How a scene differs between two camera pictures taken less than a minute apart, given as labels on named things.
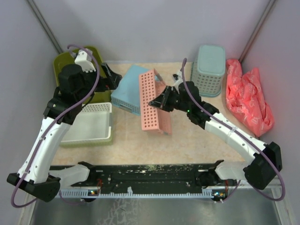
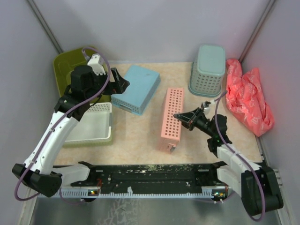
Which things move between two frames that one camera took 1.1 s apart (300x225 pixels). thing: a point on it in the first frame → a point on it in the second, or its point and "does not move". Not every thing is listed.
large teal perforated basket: x=206 y=71 does not move
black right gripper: x=162 y=101 → x=192 y=117
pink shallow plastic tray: x=151 y=84 → x=171 y=127
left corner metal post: x=45 y=26 does not move
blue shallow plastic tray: x=126 y=95 does not move
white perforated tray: x=93 y=123 does not move
